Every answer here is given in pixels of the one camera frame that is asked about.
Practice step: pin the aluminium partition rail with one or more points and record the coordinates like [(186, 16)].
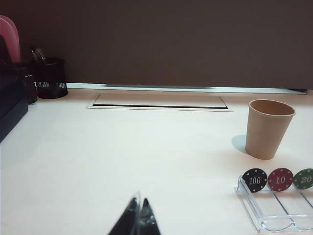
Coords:
[(195, 88)]

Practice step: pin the black box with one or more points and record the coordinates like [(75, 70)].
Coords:
[(11, 102)]

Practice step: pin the black 100 poker chip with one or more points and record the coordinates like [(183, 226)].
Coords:
[(254, 181)]

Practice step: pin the small dark jar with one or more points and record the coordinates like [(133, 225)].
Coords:
[(31, 90)]

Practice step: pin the black mesh pen holder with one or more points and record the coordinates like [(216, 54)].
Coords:
[(51, 78)]

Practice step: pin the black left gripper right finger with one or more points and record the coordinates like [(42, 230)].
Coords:
[(149, 220)]

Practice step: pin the pen with metal clip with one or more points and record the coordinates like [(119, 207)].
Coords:
[(38, 55)]

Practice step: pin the brown paper cup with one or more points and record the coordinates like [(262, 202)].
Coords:
[(266, 132)]

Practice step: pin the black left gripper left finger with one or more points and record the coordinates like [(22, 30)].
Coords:
[(128, 220)]

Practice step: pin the clear plastic chip tray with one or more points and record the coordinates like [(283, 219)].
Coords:
[(276, 210)]

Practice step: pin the wide brown desk partition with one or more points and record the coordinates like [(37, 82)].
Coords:
[(159, 41)]

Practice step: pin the red 10 poker chip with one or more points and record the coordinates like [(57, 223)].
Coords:
[(280, 180)]

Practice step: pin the pink curved plastic object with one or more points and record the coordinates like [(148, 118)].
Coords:
[(13, 39)]

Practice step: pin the green 20 poker chip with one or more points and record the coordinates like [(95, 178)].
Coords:
[(305, 179)]

